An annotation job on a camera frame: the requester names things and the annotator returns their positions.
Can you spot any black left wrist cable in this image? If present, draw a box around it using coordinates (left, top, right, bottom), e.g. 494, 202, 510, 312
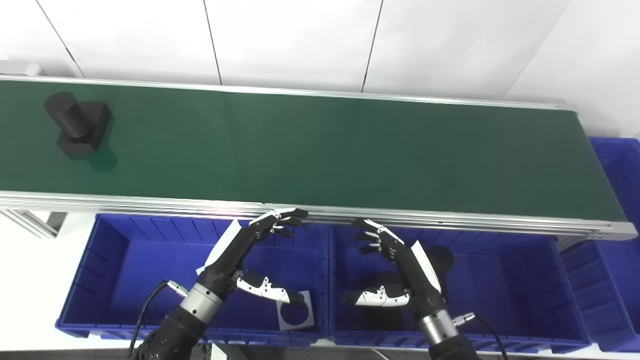
127, 280, 190, 360

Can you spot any green conveyor belt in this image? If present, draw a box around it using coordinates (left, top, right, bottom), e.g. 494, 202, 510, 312
0, 75, 638, 241
0, 80, 628, 221

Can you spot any grey conveyor motor housing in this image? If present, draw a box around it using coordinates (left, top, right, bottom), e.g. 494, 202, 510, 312
0, 60, 43, 77

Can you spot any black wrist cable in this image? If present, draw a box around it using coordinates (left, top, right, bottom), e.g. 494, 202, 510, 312
127, 280, 190, 360
452, 312, 510, 360

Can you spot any robot left hand black white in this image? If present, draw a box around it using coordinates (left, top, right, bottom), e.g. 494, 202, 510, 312
195, 207, 309, 306

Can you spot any blue plastic bin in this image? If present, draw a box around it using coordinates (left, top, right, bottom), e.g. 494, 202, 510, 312
55, 214, 331, 347
560, 137, 640, 353
327, 222, 598, 353

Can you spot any white square plate round hole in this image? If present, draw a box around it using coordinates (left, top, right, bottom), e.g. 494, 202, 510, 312
276, 290, 316, 331

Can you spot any aluminium conveyor leg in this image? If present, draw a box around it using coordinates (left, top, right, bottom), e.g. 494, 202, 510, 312
0, 209, 68, 240

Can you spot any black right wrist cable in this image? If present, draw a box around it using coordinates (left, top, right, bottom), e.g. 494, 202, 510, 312
452, 312, 510, 360

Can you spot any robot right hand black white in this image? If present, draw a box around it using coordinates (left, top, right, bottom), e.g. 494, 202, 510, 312
341, 217, 448, 318

